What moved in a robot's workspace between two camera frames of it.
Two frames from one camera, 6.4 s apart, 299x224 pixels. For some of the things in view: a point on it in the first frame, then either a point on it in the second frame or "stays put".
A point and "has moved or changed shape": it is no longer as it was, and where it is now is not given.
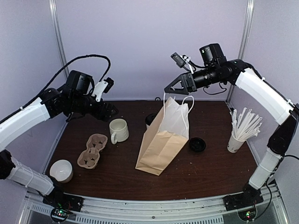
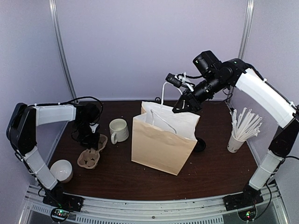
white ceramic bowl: [62, 170] stays put
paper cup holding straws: [234, 144] stays put
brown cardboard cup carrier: [90, 157] stays put
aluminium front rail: [97, 210] stays put
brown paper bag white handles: [166, 136] has moved or changed shape
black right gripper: [186, 83] to [193, 103]
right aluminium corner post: [245, 33] stays put
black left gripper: [105, 116] to [93, 143]
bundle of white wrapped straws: [246, 124] stays put
